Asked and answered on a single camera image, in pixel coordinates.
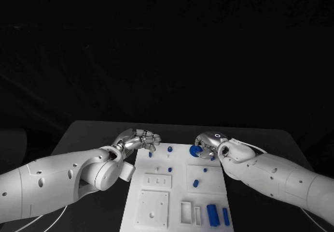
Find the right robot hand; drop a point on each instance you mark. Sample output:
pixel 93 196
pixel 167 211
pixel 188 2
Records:
pixel 210 138

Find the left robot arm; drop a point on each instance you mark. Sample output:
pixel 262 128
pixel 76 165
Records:
pixel 52 181

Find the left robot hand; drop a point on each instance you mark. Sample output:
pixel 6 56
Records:
pixel 135 139

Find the white task board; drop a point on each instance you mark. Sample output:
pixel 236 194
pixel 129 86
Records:
pixel 177 195

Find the large blue gear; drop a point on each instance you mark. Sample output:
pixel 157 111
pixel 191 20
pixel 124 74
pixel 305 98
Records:
pixel 193 150

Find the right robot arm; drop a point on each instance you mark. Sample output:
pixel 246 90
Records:
pixel 260 166

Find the thick long blue cylinder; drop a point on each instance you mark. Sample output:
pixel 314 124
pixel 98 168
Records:
pixel 211 215

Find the thin long blue cylinder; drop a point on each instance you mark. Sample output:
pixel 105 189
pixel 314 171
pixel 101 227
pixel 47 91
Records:
pixel 226 216

